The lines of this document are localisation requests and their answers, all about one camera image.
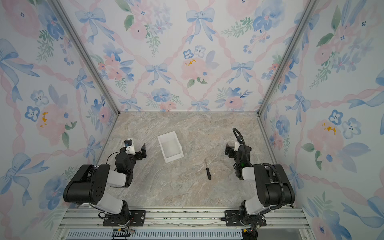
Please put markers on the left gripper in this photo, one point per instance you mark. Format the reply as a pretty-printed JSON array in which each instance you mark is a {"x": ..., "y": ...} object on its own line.
[{"x": 139, "y": 153}]

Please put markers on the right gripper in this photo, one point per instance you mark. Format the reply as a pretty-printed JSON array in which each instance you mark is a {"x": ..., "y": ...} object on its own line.
[{"x": 229, "y": 150}]

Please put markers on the black handled screwdriver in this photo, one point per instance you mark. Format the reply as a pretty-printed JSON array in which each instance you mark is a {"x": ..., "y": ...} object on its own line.
[{"x": 208, "y": 171}]

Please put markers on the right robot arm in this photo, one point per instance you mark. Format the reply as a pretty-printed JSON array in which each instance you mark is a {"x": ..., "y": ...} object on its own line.
[{"x": 273, "y": 189}]

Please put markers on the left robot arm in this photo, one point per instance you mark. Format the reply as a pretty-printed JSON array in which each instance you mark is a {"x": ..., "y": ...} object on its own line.
[{"x": 88, "y": 186}]

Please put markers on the white plastic bin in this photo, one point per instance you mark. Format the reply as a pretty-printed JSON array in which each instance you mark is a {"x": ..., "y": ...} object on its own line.
[{"x": 170, "y": 147}]

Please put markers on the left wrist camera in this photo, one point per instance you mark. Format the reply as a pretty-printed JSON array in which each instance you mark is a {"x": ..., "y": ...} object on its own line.
[{"x": 130, "y": 148}]

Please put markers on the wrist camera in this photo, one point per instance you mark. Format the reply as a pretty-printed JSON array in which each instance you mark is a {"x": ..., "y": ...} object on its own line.
[
  {"x": 130, "y": 148},
  {"x": 236, "y": 147}
]

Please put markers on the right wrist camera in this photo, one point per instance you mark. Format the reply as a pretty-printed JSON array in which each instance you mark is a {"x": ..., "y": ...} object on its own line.
[{"x": 236, "y": 147}]

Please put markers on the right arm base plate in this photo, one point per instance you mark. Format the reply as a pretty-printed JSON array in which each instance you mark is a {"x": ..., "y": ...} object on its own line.
[{"x": 236, "y": 219}]

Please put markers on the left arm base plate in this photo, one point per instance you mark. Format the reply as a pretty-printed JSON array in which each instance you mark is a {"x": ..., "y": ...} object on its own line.
[{"x": 133, "y": 218}]

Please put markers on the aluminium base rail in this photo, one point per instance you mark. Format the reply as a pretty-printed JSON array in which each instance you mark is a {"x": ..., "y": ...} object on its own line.
[{"x": 187, "y": 218}]

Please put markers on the left aluminium corner post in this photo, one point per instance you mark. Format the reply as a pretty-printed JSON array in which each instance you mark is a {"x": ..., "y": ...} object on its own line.
[{"x": 81, "y": 49}]

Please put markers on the aluminium corner post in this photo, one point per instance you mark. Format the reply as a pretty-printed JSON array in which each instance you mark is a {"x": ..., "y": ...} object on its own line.
[
  {"x": 299, "y": 31},
  {"x": 81, "y": 49}
]

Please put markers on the right aluminium corner post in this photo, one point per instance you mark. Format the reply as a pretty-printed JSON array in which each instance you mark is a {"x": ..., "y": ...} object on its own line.
[{"x": 299, "y": 31}]

